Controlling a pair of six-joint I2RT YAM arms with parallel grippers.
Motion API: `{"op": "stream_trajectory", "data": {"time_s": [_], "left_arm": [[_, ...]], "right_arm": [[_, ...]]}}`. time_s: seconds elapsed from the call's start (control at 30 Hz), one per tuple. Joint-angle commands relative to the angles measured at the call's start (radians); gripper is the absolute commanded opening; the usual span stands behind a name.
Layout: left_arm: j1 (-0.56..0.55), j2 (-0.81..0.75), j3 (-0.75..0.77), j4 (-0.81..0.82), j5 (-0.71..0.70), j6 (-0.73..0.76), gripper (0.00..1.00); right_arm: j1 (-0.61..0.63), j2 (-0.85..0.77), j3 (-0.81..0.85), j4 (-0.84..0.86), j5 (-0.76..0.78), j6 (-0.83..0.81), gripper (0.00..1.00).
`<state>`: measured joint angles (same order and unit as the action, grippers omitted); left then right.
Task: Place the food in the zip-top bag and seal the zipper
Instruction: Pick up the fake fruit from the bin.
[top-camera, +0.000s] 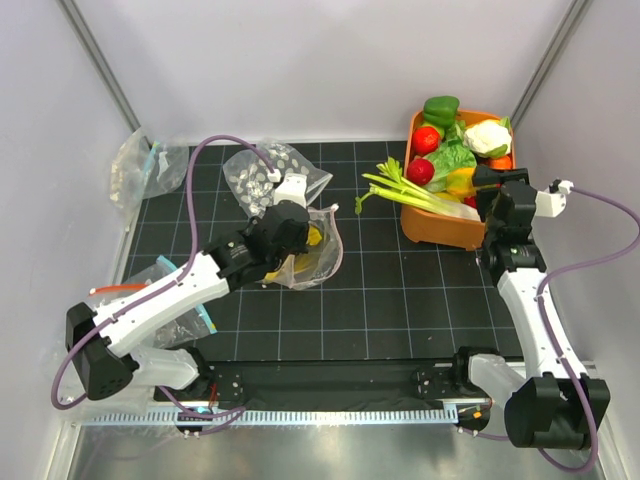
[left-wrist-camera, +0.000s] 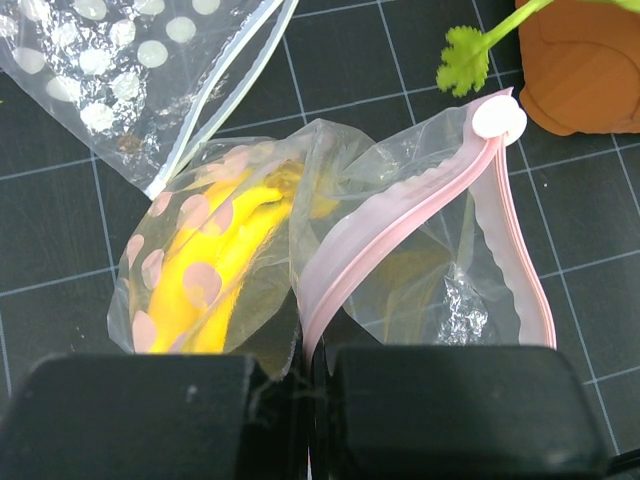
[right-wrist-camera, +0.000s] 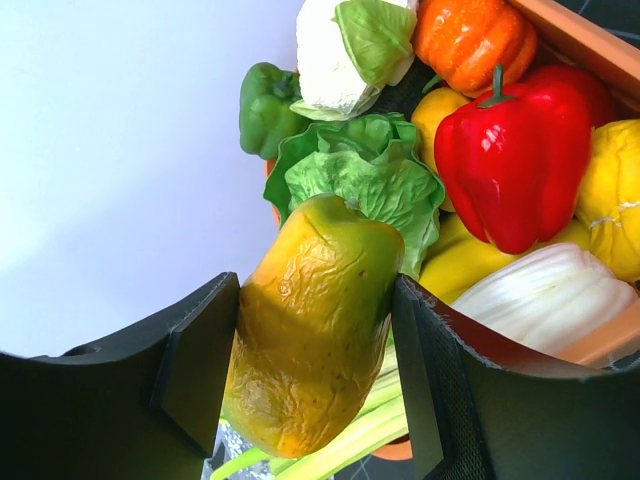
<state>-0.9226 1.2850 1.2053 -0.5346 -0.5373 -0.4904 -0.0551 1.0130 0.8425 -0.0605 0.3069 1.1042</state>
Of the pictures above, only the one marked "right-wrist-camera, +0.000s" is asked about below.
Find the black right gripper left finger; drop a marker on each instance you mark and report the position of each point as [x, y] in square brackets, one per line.
[141, 403]

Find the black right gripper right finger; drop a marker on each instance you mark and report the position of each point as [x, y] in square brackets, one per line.
[481, 406]

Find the yellow green mango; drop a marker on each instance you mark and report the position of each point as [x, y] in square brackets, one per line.
[311, 330]

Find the green lettuce cabbage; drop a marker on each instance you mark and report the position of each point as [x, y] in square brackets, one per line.
[373, 159]

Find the green celery stalks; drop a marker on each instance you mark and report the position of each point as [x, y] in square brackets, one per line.
[381, 420]

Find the yellow squash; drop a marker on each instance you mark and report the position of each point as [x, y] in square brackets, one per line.
[470, 275]

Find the yellow lemon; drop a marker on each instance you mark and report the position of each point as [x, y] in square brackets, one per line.
[608, 203]

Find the red bell pepper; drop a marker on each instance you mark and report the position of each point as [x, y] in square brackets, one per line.
[512, 161]

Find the yellow bell pepper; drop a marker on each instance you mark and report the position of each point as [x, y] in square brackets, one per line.
[429, 113]

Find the green bell pepper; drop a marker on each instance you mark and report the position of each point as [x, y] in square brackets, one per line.
[265, 117]

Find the small orange pumpkin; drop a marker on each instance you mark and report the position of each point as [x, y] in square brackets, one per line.
[464, 40]

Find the white cauliflower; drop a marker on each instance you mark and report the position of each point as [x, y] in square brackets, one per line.
[348, 51]

